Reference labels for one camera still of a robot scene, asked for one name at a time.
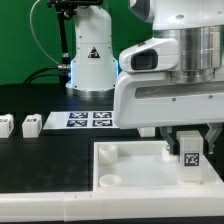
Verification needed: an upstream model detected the black base cable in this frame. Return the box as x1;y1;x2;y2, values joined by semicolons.
23;64;72;85

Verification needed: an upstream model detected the white U-shaped fence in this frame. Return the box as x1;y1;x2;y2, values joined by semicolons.
0;189;224;222

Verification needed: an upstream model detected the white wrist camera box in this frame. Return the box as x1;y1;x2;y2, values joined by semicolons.
119;38;179;73

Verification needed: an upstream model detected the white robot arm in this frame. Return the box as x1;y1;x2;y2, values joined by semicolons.
114;0;224;154

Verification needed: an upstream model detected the grey cable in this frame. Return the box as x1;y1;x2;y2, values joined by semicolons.
29;0;63;66

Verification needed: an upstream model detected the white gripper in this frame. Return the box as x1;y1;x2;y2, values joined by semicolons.
114;72;224;155

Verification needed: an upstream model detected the white marker sheet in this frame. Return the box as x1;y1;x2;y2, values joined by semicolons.
44;111;116;130

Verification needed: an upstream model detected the white square tabletop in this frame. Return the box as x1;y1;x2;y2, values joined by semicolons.
93;141;224;190

